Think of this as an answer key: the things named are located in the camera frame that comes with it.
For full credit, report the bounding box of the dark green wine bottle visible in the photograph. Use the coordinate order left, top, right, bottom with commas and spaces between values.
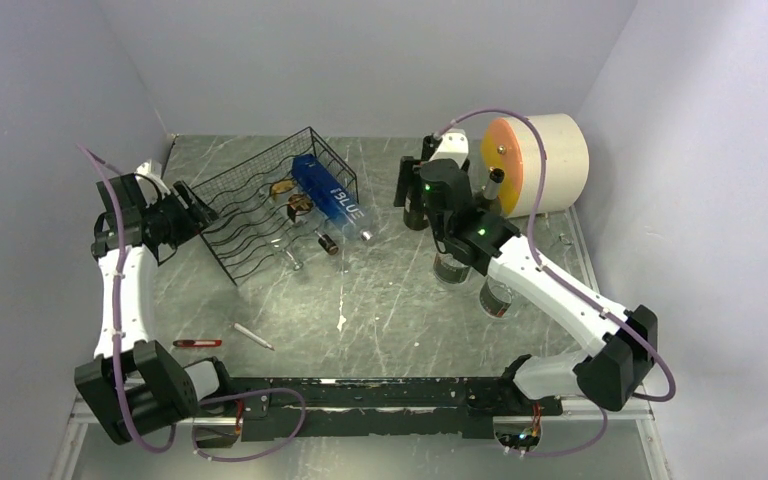
403, 192, 429, 231

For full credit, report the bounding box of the dark wine bottle white neck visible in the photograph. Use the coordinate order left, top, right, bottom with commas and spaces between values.
476, 167, 505, 215

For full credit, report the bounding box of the blue square bottle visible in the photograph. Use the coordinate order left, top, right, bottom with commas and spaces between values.
291, 154, 373, 242

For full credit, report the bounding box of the clear square liquor bottle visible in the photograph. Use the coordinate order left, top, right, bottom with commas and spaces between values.
258, 177, 340, 270

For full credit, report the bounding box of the clear round bottle silver cap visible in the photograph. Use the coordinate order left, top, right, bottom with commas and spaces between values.
432, 253, 471, 285

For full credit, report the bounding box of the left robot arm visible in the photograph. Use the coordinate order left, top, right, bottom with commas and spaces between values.
74, 173, 237, 445

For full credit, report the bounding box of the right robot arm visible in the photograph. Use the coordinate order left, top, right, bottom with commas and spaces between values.
394, 156, 658, 414

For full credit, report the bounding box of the clear round bottle dark label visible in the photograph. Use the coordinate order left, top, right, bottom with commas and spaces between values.
478, 276, 514, 318

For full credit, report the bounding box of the cream cylinder orange face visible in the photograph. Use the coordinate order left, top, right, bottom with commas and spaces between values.
480, 113, 589, 219

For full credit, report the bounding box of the red pen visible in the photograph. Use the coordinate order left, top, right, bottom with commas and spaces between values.
172, 339, 222, 348

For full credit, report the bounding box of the white pen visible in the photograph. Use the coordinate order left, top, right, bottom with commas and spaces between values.
232, 322, 275, 351

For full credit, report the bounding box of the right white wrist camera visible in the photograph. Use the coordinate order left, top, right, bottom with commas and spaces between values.
422, 128, 469, 167

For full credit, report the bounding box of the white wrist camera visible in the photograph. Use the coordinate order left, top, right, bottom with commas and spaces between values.
135, 159, 170, 194
422, 128, 469, 167

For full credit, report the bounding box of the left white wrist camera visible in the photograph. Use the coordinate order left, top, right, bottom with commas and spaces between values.
135, 159, 170, 194

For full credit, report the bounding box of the black wire wine rack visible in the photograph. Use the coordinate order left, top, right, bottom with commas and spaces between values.
192, 127, 358, 286

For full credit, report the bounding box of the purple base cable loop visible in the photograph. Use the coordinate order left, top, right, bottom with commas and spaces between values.
190, 388, 307, 464

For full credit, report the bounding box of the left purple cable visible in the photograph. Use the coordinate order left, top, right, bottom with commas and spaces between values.
77, 144, 179, 454

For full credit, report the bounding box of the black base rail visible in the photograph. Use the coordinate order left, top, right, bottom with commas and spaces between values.
197, 377, 562, 441

